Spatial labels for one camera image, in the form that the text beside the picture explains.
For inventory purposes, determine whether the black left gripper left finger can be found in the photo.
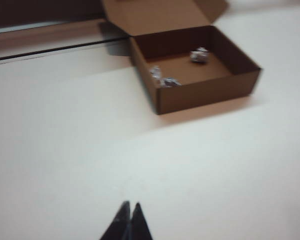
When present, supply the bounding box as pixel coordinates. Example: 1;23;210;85
99;200;132;240

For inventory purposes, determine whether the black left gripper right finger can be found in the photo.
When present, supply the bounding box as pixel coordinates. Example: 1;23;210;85
126;201;155;240

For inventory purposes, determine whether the white blue cloth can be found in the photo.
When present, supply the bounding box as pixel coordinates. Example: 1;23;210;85
190;46;209;65

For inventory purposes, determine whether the open brown cardboard box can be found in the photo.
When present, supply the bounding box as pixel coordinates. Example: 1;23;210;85
100;0;263;116

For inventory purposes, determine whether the wide grey-brown desk divider panel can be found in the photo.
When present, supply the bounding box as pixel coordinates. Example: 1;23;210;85
0;0;108;31

